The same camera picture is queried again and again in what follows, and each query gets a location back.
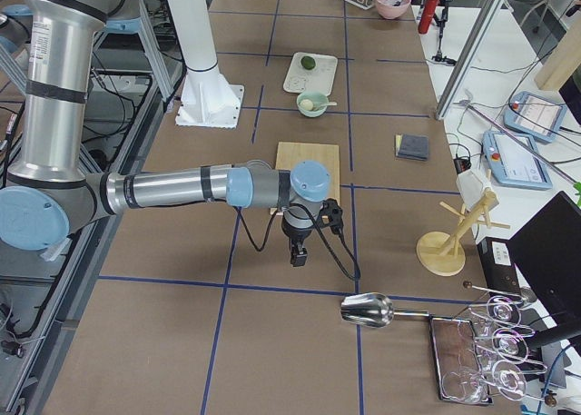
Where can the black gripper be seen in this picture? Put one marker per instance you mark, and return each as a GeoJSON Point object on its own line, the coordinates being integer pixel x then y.
{"type": "Point", "coordinates": [294, 236]}

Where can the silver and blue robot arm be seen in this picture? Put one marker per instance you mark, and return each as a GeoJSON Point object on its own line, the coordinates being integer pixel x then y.
{"type": "Point", "coordinates": [47, 197]}

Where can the light green bowl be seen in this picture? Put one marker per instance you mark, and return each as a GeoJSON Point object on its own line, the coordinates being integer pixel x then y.
{"type": "Point", "coordinates": [317, 98]}

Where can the pink bowl with ice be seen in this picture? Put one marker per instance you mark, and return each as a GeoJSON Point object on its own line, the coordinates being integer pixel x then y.
{"type": "Point", "coordinates": [392, 9]}

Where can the metal scoop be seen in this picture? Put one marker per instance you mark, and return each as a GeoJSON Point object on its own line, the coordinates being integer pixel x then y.
{"type": "Point", "coordinates": [375, 310]}

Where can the bamboo cutting board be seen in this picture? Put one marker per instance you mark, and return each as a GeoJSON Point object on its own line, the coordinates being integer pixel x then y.
{"type": "Point", "coordinates": [289, 154]}

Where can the wooden mug tree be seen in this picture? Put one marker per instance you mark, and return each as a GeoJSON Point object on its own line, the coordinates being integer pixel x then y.
{"type": "Point", "coordinates": [440, 252]}

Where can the white rectangular tray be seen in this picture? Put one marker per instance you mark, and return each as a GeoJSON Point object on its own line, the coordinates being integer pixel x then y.
{"type": "Point", "coordinates": [319, 79]}

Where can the green avocado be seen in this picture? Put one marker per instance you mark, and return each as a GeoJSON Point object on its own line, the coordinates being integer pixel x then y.
{"type": "Point", "coordinates": [307, 62]}

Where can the dark tray with glasses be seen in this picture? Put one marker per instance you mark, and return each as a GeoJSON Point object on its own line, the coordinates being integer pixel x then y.
{"type": "Point", "coordinates": [452, 342]}

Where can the reacher grabber tool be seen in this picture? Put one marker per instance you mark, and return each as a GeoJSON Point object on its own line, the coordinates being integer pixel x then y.
{"type": "Point", "coordinates": [465, 103]}

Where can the blue teach pendant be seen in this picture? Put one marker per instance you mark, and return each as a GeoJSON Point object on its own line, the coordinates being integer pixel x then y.
{"type": "Point", "coordinates": [513, 164]}
{"type": "Point", "coordinates": [534, 115]}

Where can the black monitor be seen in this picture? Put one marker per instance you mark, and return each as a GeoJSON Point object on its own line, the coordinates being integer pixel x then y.
{"type": "Point", "coordinates": [546, 250]}

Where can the red bottle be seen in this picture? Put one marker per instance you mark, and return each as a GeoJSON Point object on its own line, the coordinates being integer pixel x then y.
{"type": "Point", "coordinates": [427, 13]}

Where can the black tripod stand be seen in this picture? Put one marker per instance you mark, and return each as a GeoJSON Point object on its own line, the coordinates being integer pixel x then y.
{"type": "Point", "coordinates": [440, 22]}

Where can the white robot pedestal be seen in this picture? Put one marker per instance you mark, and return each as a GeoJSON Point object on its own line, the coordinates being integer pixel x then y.
{"type": "Point", "coordinates": [208, 100]}

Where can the aluminium frame post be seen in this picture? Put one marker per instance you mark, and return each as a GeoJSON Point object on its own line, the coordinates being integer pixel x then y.
{"type": "Point", "coordinates": [478, 32]}

